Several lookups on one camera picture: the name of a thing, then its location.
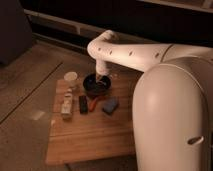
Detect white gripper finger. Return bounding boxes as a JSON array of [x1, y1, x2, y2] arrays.
[[97, 75, 103, 83]]

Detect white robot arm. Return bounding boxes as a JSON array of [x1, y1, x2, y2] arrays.
[[87, 30, 213, 171]]

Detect black bowl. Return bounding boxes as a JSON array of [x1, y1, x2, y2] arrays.
[[83, 73, 111, 98]]

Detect white cup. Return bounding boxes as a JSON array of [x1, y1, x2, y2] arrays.
[[64, 72, 78, 88]]

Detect blue sponge block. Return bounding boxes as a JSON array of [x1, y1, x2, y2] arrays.
[[102, 97, 119, 115]]

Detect orange carrot toy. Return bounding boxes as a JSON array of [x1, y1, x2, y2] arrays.
[[89, 96, 106, 112]]

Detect black rectangular block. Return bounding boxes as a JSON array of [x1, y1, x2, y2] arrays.
[[79, 96, 88, 114]]

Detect wooden board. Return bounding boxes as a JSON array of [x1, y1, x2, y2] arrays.
[[46, 79, 135, 165]]

